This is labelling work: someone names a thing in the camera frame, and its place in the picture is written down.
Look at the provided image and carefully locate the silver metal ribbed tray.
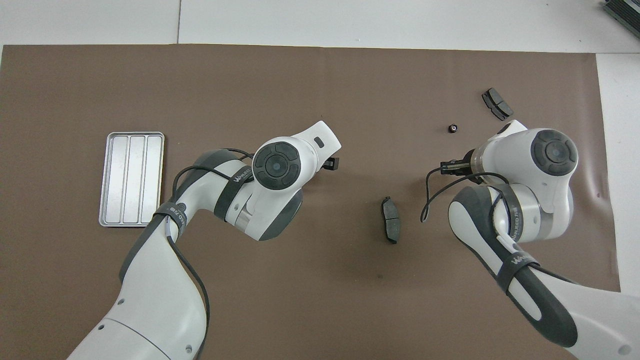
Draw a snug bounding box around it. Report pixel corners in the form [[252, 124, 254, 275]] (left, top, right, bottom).
[[98, 131, 166, 228]]

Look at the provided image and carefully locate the short dark brake pad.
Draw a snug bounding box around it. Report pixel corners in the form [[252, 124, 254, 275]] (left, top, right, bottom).
[[481, 87, 515, 122]]

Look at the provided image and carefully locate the long dark brake pad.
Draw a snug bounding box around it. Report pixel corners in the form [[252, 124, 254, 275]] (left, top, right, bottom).
[[381, 196, 401, 245]]

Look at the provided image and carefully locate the brown paper table mat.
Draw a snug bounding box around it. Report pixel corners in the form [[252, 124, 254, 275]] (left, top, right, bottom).
[[0, 44, 630, 360]]

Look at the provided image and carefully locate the grey finned metal device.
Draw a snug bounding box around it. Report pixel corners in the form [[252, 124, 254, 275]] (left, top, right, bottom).
[[601, 0, 640, 26]]

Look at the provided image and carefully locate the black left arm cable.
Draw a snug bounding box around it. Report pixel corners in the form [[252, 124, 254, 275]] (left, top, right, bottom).
[[165, 147, 256, 360]]

